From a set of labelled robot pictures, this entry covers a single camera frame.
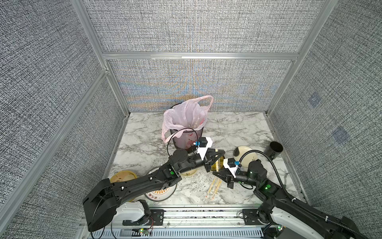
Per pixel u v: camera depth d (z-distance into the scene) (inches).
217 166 26.1
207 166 22.3
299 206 19.6
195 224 28.6
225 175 25.8
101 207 15.9
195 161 23.1
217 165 26.1
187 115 36.6
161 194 32.0
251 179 24.3
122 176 33.0
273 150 36.7
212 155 23.3
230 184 25.7
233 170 24.7
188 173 34.6
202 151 22.0
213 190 32.1
